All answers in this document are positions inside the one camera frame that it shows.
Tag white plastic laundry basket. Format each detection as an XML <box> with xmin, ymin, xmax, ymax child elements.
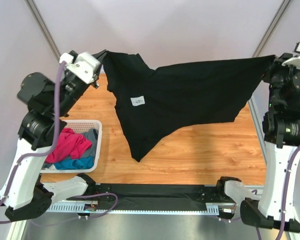
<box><xmin>40</xmin><ymin>119</ymin><xmax>102</xmax><ymax>174</ymax></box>

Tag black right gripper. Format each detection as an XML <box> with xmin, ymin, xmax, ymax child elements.
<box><xmin>260</xmin><ymin>52</ymin><xmax>300</xmax><ymax>111</ymax></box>

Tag black base mat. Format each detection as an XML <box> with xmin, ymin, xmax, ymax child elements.
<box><xmin>96</xmin><ymin>183</ymin><xmax>236</xmax><ymax>211</ymax></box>

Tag slotted cable duct rail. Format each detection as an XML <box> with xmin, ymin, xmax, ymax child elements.
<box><xmin>47</xmin><ymin>202</ymin><xmax>221</xmax><ymax>215</ymax></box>

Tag pink t-shirt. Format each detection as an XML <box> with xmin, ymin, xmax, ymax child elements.
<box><xmin>45</xmin><ymin>128</ymin><xmax>93</xmax><ymax>164</ymax></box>

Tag black t-shirt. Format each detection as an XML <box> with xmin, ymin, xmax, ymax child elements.
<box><xmin>103</xmin><ymin>51</ymin><xmax>275</xmax><ymax>162</ymax></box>

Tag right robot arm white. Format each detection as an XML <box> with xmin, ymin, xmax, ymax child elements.
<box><xmin>215</xmin><ymin>44</ymin><xmax>300</xmax><ymax>233</ymax></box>

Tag blue t-shirt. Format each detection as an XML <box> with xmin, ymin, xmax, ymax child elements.
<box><xmin>54</xmin><ymin>156</ymin><xmax>94</xmax><ymax>170</ymax></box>

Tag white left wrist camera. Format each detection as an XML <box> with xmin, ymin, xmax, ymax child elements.
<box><xmin>59</xmin><ymin>52</ymin><xmax>102</xmax><ymax>84</ymax></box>

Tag grey t-shirt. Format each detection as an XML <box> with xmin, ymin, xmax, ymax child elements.
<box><xmin>81</xmin><ymin>128</ymin><xmax>99</xmax><ymax>158</ymax></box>

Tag aluminium frame post right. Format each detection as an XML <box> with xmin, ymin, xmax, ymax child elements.
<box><xmin>252</xmin><ymin>0</ymin><xmax>293</xmax><ymax>58</ymax></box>

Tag aluminium frame post left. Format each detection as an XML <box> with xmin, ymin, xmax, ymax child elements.
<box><xmin>25</xmin><ymin>0</ymin><xmax>61</xmax><ymax>60</ymax></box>

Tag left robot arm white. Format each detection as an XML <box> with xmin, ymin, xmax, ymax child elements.
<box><xmin>0</xmin><ymin>50</ymin><xmax>107</xmax><ymax>223</ymax></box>

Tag aluminium frame post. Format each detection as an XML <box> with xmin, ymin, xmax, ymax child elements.
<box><xmin>25</xmin><ymin>0</ymin><xmax>61</xmax><ymax>60</ymax></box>
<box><xmin>252</xmin><ymin>0</ymin><xmax>293</xmax><ymax>58</ymax></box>

